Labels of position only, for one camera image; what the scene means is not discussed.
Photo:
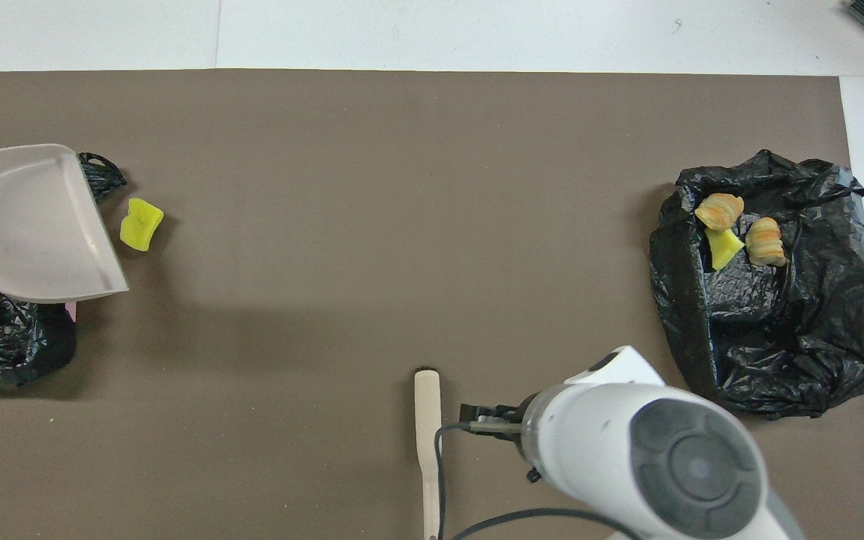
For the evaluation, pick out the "wide pale flaky pastry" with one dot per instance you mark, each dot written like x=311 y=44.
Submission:
x=718 y=210

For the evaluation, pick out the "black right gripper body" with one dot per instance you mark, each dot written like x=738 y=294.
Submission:
x=513 y=420

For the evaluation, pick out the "brown table mat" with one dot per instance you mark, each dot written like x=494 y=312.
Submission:
x=327 y=225

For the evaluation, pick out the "crumpled black trash bag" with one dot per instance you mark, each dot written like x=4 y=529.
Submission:
x=12 y=345

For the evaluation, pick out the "green yellow sponge piece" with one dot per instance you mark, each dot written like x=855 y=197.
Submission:
x=141 y=223

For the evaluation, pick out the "pink bin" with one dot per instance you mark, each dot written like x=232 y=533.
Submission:
x=70 y=308

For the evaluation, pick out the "beige plastic dustpan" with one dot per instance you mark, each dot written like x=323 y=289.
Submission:
x=27 y=225

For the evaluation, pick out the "small orange striped croissant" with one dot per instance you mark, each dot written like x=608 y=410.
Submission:
x=766 y=241

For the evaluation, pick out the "plain yellow sponge piece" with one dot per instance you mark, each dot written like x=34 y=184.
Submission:
x=722 y=249

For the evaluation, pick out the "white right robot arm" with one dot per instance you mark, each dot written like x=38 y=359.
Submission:
x=627 y=450

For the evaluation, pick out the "open black bag-lined bin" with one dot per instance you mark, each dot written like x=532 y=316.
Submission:
x=777 y=345

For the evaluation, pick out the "beige brush with black bristles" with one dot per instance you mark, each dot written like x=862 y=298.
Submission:
x=427 y=420

